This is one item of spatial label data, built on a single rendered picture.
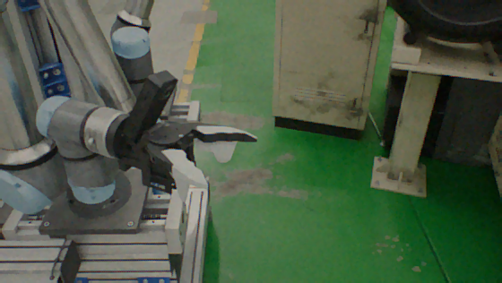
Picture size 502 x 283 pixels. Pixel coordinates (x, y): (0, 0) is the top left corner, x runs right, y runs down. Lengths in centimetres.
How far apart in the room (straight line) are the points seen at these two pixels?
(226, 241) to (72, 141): 128
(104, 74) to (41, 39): 35
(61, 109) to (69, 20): 17
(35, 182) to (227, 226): 124
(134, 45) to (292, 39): 118
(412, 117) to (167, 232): 138
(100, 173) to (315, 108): 186
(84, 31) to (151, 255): 58
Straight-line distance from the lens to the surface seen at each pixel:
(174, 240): 107
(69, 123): 71
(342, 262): 187
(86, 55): 81
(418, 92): 204
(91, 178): 77
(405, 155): 221
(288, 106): 253
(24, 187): 87
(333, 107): 248
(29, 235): 117
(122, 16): 150
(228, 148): 66
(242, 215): 202
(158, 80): 59
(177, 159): 57
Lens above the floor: 141
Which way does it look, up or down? 35 degrees down
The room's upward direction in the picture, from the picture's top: straight up
